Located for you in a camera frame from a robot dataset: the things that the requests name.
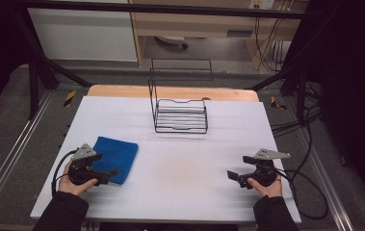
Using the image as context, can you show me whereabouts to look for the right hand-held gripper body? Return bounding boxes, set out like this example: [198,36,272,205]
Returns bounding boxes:
[247,147,292,188]

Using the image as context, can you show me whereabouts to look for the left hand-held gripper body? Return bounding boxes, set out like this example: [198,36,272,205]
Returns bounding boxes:
[67,142,101,187]

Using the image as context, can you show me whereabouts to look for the blue cloth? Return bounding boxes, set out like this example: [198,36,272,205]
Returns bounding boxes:
[91,136,140,186]

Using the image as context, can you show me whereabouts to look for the person's right hand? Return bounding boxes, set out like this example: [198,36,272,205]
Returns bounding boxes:
[247,174,283,198]

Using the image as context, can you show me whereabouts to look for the person's left hand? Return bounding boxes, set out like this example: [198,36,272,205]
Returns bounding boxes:
[58,160,99,197]

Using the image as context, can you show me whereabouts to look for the white foam mat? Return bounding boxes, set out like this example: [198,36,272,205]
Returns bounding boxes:
[30,95,302,224]

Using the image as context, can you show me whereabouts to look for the yellow black tape strip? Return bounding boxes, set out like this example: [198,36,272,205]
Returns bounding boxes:
[270,95,288,111]
[63,90,77,109]

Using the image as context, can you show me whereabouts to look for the white cabinet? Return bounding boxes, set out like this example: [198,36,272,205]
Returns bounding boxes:
[27,8,139,63]

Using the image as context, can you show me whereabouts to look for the office chair base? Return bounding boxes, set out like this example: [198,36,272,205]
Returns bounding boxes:
[154,35,190,51]

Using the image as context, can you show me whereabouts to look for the wooden desk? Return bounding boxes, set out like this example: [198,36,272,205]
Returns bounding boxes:
[128,0,310,70]

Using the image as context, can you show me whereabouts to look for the white power outlet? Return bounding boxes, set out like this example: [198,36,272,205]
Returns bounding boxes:
[248,0,275,11]

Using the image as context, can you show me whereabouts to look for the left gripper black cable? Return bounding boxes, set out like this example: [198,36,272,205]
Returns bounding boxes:
[50,148,80,197]

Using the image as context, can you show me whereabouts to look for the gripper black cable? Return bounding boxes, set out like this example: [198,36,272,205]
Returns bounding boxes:
[50,148,80,197]
[274,167,330,221]

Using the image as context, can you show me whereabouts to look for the black cable bundle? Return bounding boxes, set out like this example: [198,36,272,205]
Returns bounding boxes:
[271,104,323,137]

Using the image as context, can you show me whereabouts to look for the aluminium rail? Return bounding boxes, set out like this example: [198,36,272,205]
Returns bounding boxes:
[0,90,55,223]
[294,128,355,231]

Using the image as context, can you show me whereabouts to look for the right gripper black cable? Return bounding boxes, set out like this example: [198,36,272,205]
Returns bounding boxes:
[274,167,330,221]

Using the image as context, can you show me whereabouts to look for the black wire rack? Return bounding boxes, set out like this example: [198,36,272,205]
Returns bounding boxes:
[147,58,214,135]

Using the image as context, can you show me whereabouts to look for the hanging black cables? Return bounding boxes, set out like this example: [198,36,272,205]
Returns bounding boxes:
[253,15,293,73]

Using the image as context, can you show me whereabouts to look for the black metal frame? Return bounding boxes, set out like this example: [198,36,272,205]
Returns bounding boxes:
[8,0,343,127]

